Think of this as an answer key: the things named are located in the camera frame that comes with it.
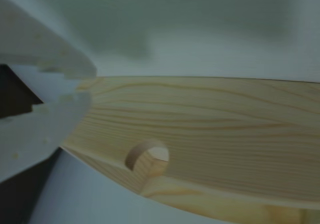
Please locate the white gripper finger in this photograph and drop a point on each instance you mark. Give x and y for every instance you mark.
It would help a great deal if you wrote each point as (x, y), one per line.
(35, 139)
(37, 47)

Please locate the light wooden box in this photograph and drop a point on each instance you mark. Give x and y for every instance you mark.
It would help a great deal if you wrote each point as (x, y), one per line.
(212, 134)

